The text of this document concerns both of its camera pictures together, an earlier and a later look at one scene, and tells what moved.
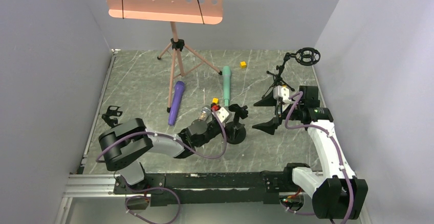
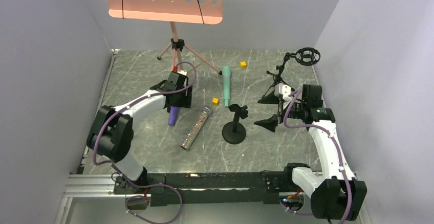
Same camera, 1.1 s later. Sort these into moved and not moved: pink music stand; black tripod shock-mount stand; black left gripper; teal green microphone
Moved: black left gripper
Not moved: black tripod shock-mount stand; teal green microphone; pink music stand
